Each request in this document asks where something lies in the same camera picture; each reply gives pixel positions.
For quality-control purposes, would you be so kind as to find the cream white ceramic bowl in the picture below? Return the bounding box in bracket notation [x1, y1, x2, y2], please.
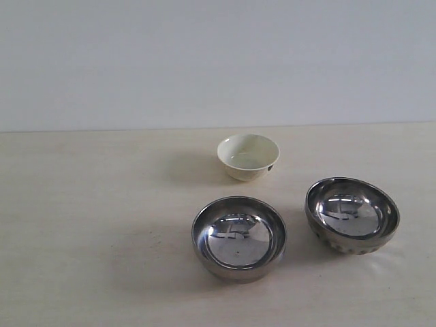
[217, 134, 280, 182]

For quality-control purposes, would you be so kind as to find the smooth stainless steel bowl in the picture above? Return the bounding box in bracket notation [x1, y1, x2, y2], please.
[191, 196, 287, 283]

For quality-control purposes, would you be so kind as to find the dimpled stainless steel bowl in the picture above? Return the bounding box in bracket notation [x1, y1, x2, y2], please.
[305, 176, 401, 255]

